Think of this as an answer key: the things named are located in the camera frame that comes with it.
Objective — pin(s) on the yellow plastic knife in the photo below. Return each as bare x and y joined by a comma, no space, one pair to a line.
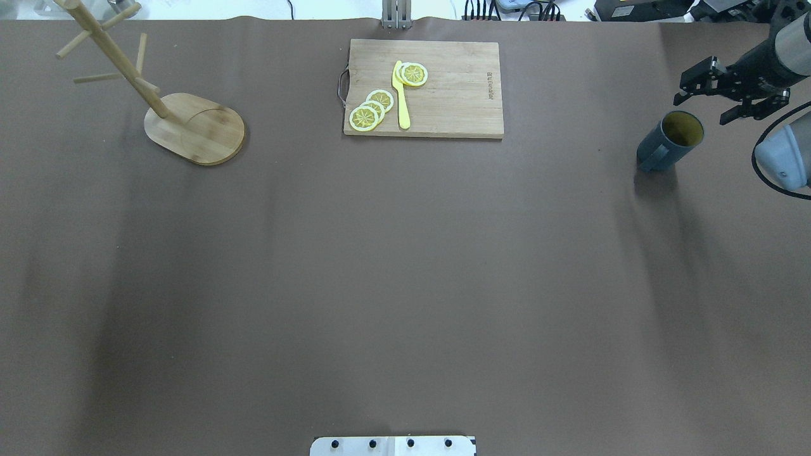
404,120

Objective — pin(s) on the blue mug yellow inside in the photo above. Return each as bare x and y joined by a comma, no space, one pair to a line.
676,134

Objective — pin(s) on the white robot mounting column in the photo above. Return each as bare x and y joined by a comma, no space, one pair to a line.
395,445

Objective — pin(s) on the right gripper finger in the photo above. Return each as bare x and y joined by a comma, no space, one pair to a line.
698,80
758,110

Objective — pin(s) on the wooden cup storage rack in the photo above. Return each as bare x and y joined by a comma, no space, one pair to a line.
197,129

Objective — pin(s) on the wooden cutting board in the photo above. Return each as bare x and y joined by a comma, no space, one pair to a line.
461,99

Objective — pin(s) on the lemon slice front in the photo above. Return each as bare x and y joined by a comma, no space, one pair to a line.
364,118

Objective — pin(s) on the aluminium frame post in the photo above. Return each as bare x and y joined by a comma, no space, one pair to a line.
396,14

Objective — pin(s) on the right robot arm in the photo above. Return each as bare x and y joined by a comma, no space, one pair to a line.
780,156

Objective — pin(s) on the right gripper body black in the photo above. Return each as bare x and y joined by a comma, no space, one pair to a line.
755,68

